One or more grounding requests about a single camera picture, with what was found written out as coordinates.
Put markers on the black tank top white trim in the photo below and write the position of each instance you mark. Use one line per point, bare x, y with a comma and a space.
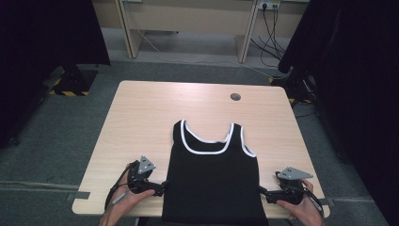
213, 182

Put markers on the person's left hand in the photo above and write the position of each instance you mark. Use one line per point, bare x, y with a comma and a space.
125, 202

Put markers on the white wall power outlet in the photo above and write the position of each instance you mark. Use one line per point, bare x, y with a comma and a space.
269, 4

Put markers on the person's right hand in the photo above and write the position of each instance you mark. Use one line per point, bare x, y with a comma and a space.
304, 213

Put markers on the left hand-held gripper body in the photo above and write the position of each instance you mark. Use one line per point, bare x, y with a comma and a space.
139, 180

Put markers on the black striped stand base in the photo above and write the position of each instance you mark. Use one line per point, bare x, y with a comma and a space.
73, 83

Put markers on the grey floor tape strip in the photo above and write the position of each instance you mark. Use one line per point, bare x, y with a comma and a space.
329, 202
77, 196

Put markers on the beige desk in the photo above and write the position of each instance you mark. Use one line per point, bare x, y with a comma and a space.
188, 15

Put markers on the black curtain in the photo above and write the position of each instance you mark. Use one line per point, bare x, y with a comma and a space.
354, 78
40, 47

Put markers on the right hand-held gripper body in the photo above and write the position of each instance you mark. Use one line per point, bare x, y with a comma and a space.
291, 190

